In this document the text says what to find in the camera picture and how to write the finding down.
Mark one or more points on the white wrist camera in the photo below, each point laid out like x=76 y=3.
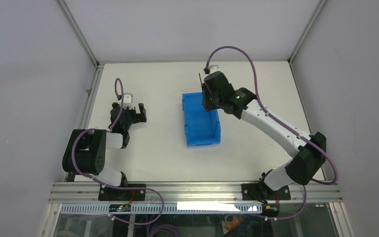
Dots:
x=209 y=69
x=127 y=98

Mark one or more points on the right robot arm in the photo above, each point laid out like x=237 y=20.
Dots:
x=304 y=149

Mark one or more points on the orange object below table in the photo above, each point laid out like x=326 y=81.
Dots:
x=232 y=221

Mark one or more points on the aluminium front rail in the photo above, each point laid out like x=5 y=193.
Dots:
x=172 y=192

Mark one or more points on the white slotted cable duct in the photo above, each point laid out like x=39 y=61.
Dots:
x=172 y=208

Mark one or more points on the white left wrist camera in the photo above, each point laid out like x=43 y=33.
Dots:
x=127 y=98

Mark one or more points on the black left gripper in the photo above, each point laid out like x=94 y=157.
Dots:
x=137 y=117

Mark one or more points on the left controller board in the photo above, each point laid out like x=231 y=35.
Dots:
x=117 y=208

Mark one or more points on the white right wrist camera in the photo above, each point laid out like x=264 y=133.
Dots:
x=209 y=69

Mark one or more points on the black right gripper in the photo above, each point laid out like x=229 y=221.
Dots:
x=208 y=105

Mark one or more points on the right controller board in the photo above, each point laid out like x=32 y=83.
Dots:
x=269 y=207

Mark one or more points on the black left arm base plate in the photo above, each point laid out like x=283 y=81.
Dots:
x=135 y=194

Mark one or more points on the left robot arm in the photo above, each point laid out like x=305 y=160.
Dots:
x=86 y=148

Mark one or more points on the controller board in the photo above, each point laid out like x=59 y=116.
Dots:
x=269 y=207
x=117 y=208

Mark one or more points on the blue plastic bin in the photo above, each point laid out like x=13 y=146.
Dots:
x=202 y=128

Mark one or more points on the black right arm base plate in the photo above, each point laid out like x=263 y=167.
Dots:
x=255 y=191

